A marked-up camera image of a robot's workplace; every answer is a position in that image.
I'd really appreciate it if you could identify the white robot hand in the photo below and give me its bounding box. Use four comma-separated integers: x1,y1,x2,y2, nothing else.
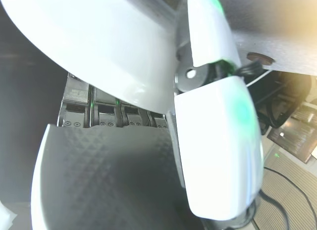
31,0,265,230

